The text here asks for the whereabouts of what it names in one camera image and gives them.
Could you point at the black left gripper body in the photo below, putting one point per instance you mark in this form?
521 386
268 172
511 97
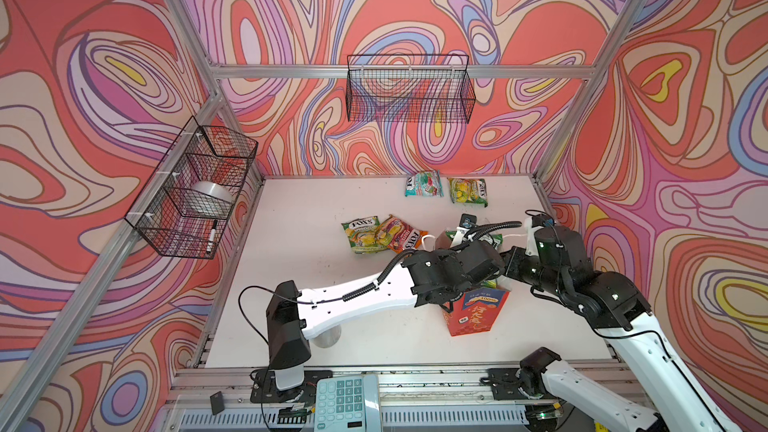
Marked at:
443 257

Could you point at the white tape roll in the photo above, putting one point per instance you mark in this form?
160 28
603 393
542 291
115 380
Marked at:
207 199

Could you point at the yellow green lemon snack bag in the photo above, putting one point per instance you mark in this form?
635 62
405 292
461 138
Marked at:
468 191

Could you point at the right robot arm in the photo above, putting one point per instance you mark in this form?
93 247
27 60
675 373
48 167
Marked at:
618 313

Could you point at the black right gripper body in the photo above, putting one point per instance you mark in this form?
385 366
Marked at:
528 268

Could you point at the green spring tea snack bag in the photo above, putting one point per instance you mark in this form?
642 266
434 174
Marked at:
361 234

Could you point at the back wire basket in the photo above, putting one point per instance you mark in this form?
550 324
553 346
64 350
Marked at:
409 88

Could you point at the wire basket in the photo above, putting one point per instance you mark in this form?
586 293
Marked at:
409 88
200 180

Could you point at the dark green snack bag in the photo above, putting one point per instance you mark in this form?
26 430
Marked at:
495 240

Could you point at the teal mint snack bag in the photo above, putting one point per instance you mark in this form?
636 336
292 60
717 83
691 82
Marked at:
424 184

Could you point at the teal calculator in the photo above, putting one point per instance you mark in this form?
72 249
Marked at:
348 403

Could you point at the orange snack bag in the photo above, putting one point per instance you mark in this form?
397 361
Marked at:
397 235

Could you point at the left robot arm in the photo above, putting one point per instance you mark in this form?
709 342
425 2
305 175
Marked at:
294 317

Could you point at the red white paper bag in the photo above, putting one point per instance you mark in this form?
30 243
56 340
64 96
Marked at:
477 309

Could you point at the black marker in basket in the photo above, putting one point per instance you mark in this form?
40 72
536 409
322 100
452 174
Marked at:
211 241

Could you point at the left wire basket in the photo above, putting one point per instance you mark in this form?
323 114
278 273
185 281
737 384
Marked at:
200 180

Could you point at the pen cup with pens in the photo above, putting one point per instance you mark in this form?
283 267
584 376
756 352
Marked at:
328 338

